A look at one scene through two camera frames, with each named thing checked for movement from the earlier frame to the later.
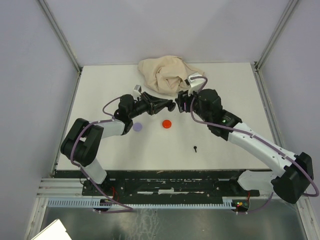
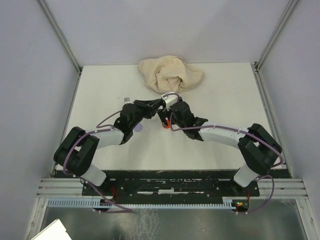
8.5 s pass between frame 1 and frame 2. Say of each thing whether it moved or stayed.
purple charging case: stayed
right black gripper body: moved
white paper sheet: stayed
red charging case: stayed
